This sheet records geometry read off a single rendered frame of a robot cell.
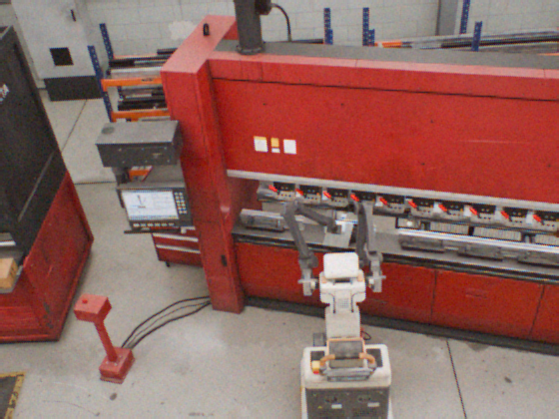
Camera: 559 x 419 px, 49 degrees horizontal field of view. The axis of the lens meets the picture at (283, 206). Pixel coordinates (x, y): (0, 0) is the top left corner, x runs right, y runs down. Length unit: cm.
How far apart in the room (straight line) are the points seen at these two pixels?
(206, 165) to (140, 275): 190
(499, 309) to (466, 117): 162
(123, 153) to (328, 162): 137
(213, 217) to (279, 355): 126
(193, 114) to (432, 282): 213
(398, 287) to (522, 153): 143
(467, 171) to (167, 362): 276
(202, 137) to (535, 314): 272
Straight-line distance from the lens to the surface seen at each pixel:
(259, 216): 472
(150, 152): 400
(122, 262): 605
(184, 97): 401
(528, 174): 414
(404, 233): 454
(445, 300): 482
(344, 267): 376
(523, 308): 484
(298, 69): 386
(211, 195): 443
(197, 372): 503
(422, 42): 605
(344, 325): 412
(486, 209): 433
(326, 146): 414
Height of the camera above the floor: 405
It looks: 40 degrees down
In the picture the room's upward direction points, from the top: 5 degrees counter-clockwise
